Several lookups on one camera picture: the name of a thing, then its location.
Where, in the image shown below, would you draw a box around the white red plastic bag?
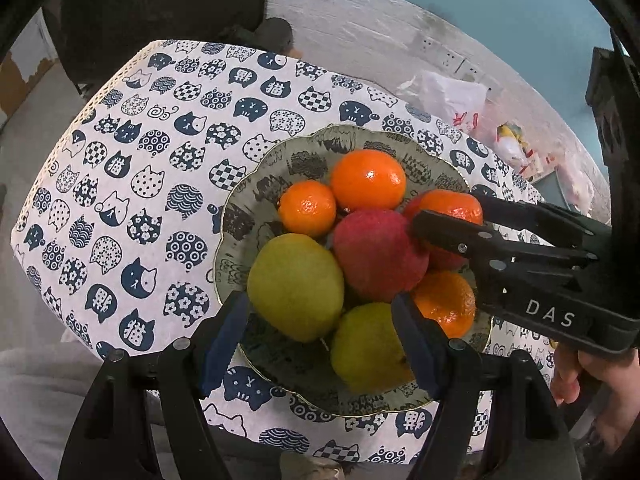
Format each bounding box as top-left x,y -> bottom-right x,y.
397,70 -> 488,133

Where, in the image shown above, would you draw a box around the person's right hand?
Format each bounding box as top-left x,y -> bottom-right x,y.
550,344 -> 639,455

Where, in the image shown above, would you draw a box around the wall power sockets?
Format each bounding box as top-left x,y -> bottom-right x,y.
418,36 -> 482,82

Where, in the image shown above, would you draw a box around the patterned ceramic fruit bowl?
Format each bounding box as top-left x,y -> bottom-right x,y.
212,123 -> 494,418

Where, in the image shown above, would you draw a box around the black cylindrical speaker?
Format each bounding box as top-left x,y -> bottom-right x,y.
253,18 -> 294,55

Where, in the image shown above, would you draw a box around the red apple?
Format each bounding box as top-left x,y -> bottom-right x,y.
402,194 -> 423,221
332,209 -> 430,302

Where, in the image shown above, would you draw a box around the green pear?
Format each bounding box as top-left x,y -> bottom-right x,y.
247,233 -> 345,342
330,302 -> 414,394

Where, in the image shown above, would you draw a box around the small orange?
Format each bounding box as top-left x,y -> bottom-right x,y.
278,180 -> 336,238

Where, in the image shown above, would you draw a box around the large orange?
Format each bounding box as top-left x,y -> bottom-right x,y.
330,150 -> 407,212

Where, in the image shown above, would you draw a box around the black hanging coat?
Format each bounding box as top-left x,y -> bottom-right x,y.
44,0 -> 265,84

